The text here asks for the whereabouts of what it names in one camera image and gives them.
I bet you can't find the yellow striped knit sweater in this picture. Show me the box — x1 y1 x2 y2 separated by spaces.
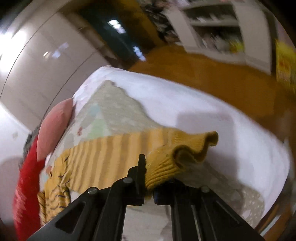
38 128 218 225

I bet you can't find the red floral long pillow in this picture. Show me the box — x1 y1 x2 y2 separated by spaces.
13 138 45 240

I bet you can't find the grey knit blanket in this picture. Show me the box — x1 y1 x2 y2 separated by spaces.
18 124 41 169

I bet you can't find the patchwork heart quilt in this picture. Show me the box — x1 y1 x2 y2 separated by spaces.
40 80 264 227

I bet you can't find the beige glossy wardrobe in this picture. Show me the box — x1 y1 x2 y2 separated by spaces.
1 13 109 130

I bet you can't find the yellow printed box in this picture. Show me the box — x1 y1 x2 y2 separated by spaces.
275 40 295 94

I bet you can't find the white open shelf cabinet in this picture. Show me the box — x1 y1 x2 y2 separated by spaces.
164 1 278 74

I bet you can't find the pink corduroy pillow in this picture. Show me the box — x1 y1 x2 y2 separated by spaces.
37 98 73 161

